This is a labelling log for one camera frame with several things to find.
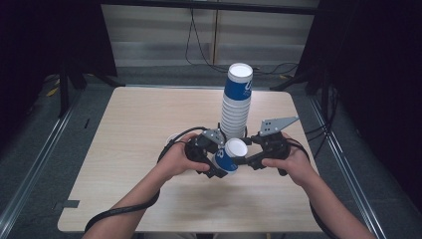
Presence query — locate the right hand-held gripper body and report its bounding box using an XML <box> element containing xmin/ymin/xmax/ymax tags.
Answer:
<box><xmin>259</xmin><ymin>116</ymin><xmax>300</xmax><ymax>161</ymax></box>

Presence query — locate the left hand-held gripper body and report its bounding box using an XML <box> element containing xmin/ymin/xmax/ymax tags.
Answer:
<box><xmin>184</xmin><ymin>128</ymin><xmax>227</xmax><ymax>164</ymax></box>

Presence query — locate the stack of paper cups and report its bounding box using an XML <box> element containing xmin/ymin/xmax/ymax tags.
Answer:
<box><xmin>219</xmin><ymin>62</ymin><xmax>254</xmax><ymax>140</ymax></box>

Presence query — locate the person's left hand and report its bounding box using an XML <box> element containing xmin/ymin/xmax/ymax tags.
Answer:
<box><xmin>155</xmin><ymin>131</ymin><xmax>212</xmax><ymax>182</ymax></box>

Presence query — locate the person's right hand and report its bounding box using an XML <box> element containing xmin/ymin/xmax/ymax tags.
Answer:
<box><xmin>261</xmin><ymin>131</ymin><xmax>318</xmax><ymax>187</ymax></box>

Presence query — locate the black metal stand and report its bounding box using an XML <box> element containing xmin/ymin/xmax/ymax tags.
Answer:
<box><xmin>58</xmin><ymin>61</ymin><xmax>126</xmax><ymax>119</ymax></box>
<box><xmin>269</xmin><ymin>68</ymin><xmax>321</xmax><ymax>92</ymax></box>

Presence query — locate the black curtain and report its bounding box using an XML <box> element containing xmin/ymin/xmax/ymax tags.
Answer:
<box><xmin>0</xmin><ymin>0</ymin><xmax>117</xmax><ymax>148</ymax></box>
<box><xmin>297</xmin><ymin>0</ymin><xmax>422</xmax><ymax>213</ymax></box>

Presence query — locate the black metal crossbar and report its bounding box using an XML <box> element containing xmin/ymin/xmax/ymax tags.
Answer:
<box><xmin>99</xmin><ymin>0</ymin><xmax>320</xmax><ymax>16</ymax></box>

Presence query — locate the black cable bundle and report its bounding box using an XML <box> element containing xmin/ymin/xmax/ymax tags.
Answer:
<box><xmin>304</xmin><ymin>84</ymin><xmax>339</xmax><ymax>158</ymax></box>

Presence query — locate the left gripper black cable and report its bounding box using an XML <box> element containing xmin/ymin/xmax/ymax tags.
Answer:
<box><xmin>84</xmin><ymin>125</ymin><xmax>209</xmax><ymax>234</ymax></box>

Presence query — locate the black hanging wall cable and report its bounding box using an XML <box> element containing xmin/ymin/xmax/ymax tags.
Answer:
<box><xmin>184</xmin><ymin>8</ymin><xmax>220</xmax><ymax>73</ymax></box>

